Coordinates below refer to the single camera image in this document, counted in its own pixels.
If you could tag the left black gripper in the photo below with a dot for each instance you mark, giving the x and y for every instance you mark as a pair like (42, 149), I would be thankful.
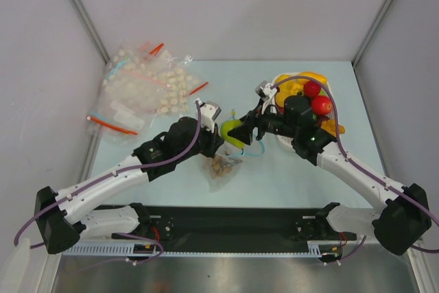
(215, 141)

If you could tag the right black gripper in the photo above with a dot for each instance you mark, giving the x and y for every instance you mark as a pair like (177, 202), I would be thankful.
(254, 122)

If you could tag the green pear toy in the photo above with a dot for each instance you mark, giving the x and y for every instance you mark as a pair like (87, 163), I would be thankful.
(226, 127)

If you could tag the brown longan bunch toy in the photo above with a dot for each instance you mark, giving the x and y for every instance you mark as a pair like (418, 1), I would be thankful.
(220, 166)

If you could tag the clear blue-zipper bag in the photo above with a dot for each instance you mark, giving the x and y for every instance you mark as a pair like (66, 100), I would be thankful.
(246, 155)

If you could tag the orange ginger toy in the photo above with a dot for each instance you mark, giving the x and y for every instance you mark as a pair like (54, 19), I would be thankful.
(332, 128)

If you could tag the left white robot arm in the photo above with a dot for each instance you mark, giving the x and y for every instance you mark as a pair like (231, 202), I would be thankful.
(59, 214)

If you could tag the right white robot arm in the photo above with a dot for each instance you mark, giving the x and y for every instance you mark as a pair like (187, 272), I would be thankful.
(397, 216)

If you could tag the pile of spare zip bags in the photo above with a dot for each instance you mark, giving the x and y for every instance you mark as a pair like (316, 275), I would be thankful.
(141, 84)

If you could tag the white perforated basket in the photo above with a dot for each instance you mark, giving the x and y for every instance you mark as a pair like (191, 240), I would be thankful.
(284, 87)

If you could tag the orange toy fruit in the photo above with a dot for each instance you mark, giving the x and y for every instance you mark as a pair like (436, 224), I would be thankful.
(280, 99)

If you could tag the yellow bell pepper toy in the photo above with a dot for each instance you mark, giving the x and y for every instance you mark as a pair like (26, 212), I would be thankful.
(295, 89)

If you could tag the yellow pear toy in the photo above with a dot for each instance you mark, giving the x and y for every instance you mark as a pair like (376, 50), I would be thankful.
(282, 77)

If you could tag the dark red passionfruit toy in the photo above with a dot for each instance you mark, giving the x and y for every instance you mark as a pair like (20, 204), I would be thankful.
(322, 119)

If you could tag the red strawberry toy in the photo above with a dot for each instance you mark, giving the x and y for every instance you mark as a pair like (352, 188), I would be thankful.
(311, 89)

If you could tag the red apple toy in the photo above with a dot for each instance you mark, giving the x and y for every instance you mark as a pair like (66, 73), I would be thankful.
(321, 105)

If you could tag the yellow mango toy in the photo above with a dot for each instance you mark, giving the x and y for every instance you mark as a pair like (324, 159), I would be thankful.
(304, 77)

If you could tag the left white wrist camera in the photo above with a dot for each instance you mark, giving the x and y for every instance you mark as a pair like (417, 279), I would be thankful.
(209, 113)

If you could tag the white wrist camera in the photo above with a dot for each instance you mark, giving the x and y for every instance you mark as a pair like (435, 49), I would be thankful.
(209, 113)
(266, 92)

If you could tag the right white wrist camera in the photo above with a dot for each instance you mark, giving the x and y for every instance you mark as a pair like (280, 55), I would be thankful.
(266, 92)

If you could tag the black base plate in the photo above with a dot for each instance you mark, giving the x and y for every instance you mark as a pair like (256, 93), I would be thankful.
(218, 225)

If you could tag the grey slotted cable duct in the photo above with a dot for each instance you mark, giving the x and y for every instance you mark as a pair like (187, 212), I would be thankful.
(143, 249)

